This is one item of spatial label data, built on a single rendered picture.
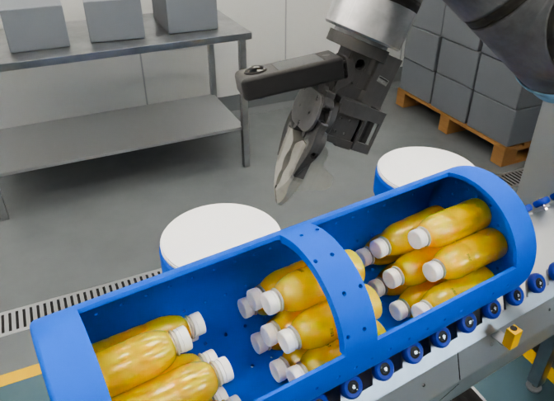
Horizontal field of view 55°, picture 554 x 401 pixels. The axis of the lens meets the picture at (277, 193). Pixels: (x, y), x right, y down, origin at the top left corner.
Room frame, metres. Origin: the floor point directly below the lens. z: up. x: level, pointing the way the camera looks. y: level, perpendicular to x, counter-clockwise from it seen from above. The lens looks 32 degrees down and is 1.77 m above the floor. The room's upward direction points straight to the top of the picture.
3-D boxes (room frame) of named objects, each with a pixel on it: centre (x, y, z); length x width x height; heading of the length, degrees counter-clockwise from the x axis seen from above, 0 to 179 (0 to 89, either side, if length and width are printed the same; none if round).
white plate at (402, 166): (1.28, -0.42, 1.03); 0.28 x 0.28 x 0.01
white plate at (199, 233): (0.97, 0.13, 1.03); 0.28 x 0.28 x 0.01
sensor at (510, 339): (0.80, -0.48, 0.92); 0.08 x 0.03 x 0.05; 31
